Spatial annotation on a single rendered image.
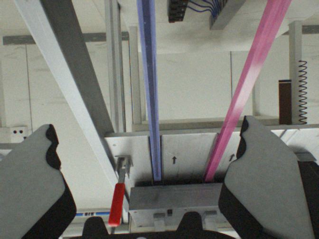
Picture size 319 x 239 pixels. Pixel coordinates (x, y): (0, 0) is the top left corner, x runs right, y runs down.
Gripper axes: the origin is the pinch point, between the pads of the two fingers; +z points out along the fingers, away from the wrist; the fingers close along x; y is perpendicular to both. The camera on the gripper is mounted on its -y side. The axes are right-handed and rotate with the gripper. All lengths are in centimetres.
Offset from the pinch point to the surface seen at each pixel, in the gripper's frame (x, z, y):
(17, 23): -136, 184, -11
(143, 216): -3.3, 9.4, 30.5
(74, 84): -8.1, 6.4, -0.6
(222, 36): 32, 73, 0
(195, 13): 15, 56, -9
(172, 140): 2.9, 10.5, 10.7
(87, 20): -65, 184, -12
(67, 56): -7.9, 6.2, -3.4
